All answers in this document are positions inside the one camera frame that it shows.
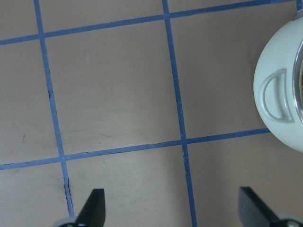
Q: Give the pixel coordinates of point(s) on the pale green cooking pot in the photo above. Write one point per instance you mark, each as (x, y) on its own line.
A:
(278, 83)

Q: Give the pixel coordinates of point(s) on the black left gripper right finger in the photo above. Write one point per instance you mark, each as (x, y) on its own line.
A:
(253, 212)

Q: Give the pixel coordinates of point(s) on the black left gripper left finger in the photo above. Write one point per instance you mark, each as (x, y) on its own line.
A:
(93, 213)

